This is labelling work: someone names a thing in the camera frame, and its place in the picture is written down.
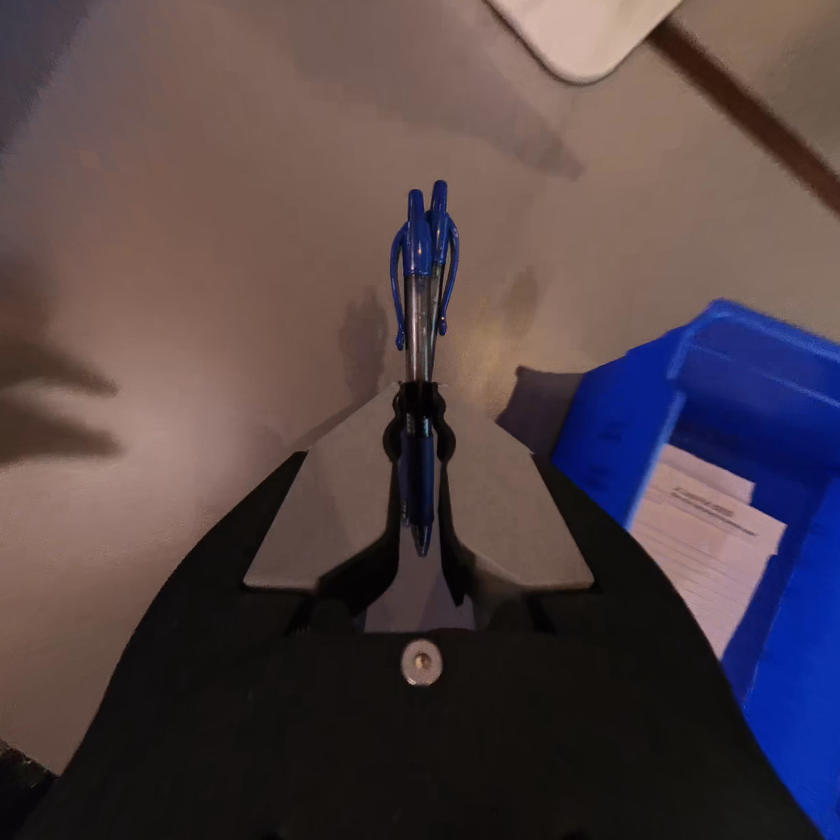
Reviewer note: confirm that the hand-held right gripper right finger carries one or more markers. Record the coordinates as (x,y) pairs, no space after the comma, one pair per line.
(512,518)

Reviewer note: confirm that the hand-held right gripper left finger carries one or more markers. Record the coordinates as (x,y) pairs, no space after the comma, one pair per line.
(328,512)

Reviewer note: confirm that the white lined notepad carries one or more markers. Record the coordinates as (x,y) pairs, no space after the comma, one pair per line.
(695,558)

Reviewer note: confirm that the blue plastic bin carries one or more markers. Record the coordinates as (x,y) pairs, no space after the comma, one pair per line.
(722,367)

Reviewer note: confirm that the blue retractable pen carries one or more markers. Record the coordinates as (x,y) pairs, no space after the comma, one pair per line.
(438,203)
(415,253)

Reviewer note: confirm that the dark brown wooden strip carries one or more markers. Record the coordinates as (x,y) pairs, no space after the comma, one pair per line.
(741,105)

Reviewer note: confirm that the white rounded panel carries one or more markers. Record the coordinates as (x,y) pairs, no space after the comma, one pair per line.
(577,33)

